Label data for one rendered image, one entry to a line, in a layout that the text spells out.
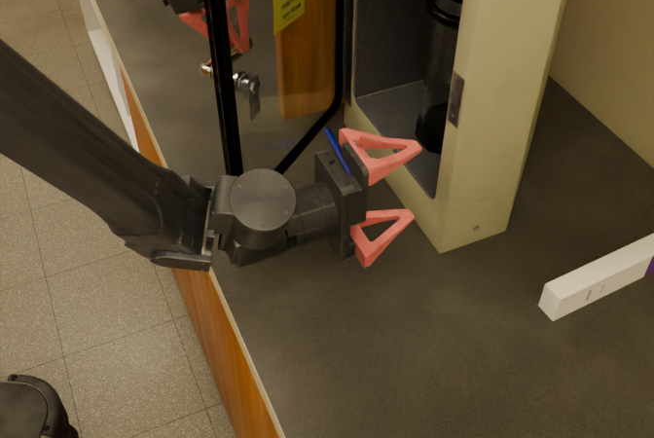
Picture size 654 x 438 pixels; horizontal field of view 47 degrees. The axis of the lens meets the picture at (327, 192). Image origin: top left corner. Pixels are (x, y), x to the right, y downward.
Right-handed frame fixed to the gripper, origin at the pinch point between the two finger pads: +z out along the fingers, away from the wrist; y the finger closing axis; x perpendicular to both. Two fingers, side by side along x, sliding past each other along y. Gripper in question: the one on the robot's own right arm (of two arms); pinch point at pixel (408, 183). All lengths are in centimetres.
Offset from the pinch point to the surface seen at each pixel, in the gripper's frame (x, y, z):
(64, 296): 107, -120, -45
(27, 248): 131, -120, -52
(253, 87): 22.1, 0.2, -9.0
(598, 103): 28, -26, 55
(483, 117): 9.0, -2.7, 15.3
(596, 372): -15.3, -26.2, 19.9
